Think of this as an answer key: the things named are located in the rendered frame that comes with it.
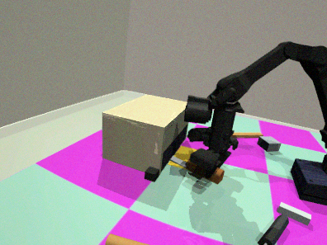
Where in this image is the brown cylinder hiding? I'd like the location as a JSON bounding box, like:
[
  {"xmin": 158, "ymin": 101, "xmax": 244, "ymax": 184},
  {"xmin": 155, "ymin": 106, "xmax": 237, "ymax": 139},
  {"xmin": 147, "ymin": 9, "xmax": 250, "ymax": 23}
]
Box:
[{"xmin": 169, "ymin": 156, "xmax": 225, "ymax": 185}]

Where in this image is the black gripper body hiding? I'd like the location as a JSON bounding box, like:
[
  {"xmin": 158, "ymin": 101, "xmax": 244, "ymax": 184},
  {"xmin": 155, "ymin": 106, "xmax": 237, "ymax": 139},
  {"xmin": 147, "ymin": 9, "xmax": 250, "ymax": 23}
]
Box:
[{"xmin": 189, "ymin": 125, "xmax": 239, "ymax": 170}]

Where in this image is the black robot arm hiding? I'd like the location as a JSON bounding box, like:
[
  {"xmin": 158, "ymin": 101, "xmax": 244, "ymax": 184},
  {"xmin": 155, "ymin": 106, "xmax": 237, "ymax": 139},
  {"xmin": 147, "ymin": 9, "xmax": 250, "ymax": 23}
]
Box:
[{"xmin": 184, "ymin": 41, "xmax": 327, "ymax": 148}]

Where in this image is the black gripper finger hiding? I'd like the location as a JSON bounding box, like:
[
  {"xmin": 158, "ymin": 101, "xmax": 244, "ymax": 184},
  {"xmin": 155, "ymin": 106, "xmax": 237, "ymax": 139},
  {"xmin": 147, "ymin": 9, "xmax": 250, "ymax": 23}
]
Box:
[
  {"xmin": 218, "ymin": 151, "xmax": 231, "ymax": 168},
  {"xmin": 205, "ymin": 161, "xmax": 221, "ymax": 178}
]

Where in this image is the beige low cabinet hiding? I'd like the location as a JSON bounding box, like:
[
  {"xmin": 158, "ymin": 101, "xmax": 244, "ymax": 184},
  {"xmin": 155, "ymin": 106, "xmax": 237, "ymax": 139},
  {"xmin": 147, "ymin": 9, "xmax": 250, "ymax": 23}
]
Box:
[{"xmin": 102, "ymin": 94, "xmax": 197, "ymax": 182}]

